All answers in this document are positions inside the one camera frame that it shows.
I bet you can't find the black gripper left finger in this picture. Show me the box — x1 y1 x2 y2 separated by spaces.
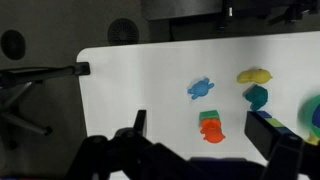
66 109 201 180

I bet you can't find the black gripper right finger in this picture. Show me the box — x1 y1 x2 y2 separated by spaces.
244 110 320 180

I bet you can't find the teal animal toy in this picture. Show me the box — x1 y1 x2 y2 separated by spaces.
244 83 270 112

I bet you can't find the green bowl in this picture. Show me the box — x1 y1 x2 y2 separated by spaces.
297 94 320 142

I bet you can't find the orange toy figure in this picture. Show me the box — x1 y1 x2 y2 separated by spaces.
199 118 227 145

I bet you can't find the yellow duck toy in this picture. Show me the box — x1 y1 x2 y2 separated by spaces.
236 68 274 85

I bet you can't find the blue turtle toy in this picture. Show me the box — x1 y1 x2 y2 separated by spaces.
186 77 216 101

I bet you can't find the dark blue ball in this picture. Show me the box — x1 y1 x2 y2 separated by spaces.
312 103 320 129

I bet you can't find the black round grille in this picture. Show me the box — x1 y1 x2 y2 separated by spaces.
106 17 141 46

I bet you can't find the black round disc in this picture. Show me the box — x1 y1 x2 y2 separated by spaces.
0 29 27 61

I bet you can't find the black camera tripod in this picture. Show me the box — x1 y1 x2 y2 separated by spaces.
0 61 91 149

